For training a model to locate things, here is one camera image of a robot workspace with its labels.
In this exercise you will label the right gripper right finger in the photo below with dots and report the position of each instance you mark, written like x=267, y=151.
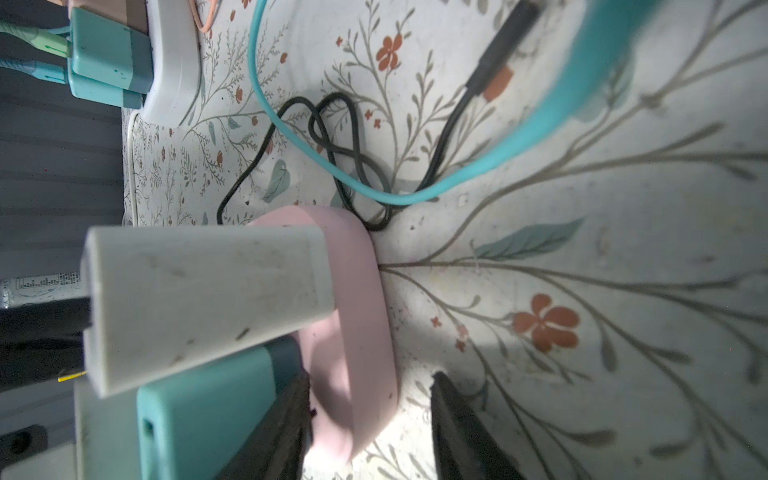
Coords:
x=463, y=447

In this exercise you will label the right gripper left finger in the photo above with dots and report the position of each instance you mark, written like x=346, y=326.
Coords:
x=277, y=446

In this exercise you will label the teal charger plug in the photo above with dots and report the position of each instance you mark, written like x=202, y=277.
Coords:
x=185, y=426

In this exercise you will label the pink power strip cube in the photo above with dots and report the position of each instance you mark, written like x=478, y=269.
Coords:
x=348, y=355

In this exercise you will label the white charger plug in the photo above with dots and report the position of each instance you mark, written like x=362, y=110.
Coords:
x=167, y=299

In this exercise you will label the teal chargers on white cube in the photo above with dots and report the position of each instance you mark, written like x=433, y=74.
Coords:
x=109, y=63

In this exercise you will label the white power strip cube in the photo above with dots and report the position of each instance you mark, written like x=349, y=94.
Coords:
x=176, y=63

